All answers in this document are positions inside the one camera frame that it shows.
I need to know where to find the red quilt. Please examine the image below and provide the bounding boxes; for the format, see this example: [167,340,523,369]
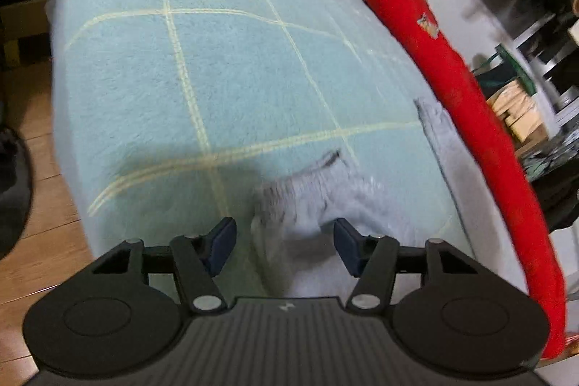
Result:
[341,0,568,360]

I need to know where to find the light blue checked bed blanket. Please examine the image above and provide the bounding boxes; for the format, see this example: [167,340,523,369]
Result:
[49,0,480,301]

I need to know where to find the black cardboard box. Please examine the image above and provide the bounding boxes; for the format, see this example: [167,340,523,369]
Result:
[0,0,64,71]

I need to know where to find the dark round object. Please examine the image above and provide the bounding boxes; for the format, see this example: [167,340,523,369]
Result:
[0,125,35,261]

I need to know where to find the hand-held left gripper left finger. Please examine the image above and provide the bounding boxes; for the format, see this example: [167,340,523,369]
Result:
[92,216,238,315]

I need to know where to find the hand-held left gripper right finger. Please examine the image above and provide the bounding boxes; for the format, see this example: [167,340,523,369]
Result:
[333,219,473,315]

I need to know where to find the grey pants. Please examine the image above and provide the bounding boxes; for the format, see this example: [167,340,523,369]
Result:
[250,97,477,301]

